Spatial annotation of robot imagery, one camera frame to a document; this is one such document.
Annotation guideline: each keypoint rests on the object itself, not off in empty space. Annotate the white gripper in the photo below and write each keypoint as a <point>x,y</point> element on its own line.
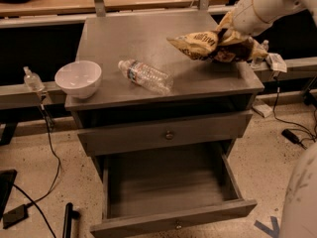
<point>245,14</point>

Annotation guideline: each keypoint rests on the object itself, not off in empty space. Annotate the brown chip bag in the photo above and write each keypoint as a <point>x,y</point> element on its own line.
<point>208,45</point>

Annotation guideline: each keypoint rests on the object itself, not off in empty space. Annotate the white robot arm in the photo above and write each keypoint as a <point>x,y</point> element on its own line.
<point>299,215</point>

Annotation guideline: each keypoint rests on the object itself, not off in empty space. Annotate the closed upper drawer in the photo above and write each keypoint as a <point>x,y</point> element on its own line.
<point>164,133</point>

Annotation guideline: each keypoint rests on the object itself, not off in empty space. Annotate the grey wooden drawer cabinet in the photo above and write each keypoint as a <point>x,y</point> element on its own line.
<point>199,87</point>

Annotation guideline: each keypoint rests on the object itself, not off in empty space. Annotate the open lower drawer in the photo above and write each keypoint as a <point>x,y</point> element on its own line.
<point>168,188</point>

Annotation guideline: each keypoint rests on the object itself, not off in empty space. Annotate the small white floor box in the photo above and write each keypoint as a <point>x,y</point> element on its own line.
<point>262,108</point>

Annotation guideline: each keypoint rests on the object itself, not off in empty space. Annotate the clear plastic water bottle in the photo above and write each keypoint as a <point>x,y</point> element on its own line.
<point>146,76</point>

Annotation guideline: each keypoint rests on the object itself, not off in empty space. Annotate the black power adapter right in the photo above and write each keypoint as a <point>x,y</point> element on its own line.
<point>290,136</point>

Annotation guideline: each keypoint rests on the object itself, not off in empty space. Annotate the black power adapter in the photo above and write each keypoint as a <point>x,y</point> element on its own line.
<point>15,216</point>
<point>290,136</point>

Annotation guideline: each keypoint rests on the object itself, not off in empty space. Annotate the white ceramic bowl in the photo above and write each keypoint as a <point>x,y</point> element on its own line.
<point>79,79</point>

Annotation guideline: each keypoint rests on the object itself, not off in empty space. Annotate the wooden bench top left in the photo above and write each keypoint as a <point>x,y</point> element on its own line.
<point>59,7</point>

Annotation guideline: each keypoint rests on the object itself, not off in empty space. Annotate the black power adapter left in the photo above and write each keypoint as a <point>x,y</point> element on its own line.
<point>15,216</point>

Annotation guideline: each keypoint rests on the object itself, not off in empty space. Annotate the small bottle on right rail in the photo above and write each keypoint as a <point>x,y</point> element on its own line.
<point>259,55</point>

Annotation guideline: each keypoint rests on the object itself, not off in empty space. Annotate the small bottle on rail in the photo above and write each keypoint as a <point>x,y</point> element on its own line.
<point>259,55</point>
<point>32,80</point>

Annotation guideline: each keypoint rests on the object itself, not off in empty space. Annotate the white packet on rail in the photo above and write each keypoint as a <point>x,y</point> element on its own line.
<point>276,62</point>

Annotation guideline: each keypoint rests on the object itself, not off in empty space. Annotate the small bottle on left rail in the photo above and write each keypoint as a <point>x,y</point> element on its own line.
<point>32,80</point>

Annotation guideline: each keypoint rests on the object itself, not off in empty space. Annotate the black post on floor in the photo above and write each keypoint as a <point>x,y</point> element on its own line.
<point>69,215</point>

